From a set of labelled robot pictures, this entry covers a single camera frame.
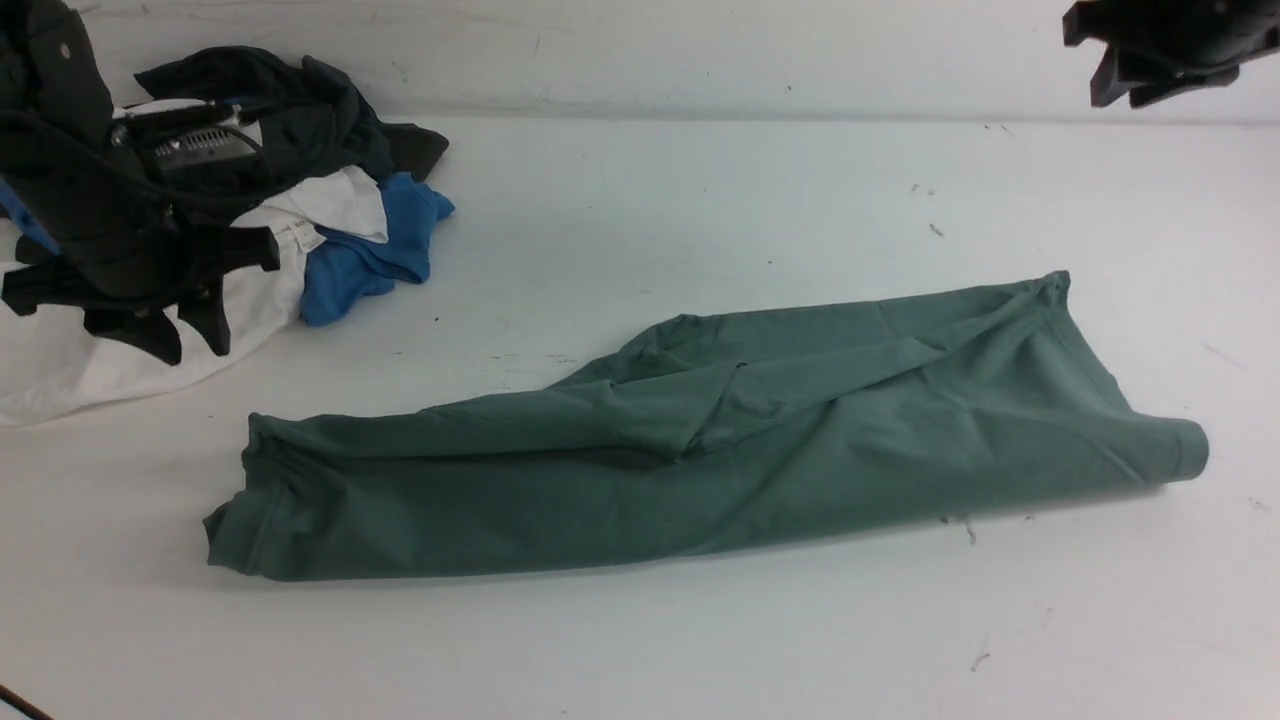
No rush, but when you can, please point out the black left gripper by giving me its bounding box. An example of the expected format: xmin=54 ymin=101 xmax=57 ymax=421
xmin=3 ymin=179 xmax=282 ymax=366

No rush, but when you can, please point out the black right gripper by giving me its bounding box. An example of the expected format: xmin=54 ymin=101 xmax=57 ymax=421
xmin=1062 ymin=1 xmax=1279 ymax=109

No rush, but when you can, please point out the green long-sleeve top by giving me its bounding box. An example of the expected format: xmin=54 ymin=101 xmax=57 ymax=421
xmin=204 ymin=272 xmax=1210 ymax=582

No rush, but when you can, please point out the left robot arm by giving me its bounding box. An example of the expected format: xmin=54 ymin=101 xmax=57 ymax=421
xmin=3 ymin=1 xmax=280 ymax=366

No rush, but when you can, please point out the white shirt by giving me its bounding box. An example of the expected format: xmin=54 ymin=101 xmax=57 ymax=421
xmin=0 ymin=100 xmax=389 ymax=428

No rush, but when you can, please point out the blue shirt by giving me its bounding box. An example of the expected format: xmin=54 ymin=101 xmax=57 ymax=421
xmin=28 ymin=167 xmax=454 ymax=336

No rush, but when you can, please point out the dark grey shirt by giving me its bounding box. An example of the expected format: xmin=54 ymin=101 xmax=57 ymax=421
xmin=134 ymin=46 xmax=449 ymax=197

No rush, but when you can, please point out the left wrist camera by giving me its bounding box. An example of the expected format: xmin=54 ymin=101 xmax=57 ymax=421
xmin=111 ymin=99 xmax=265 ymax=174

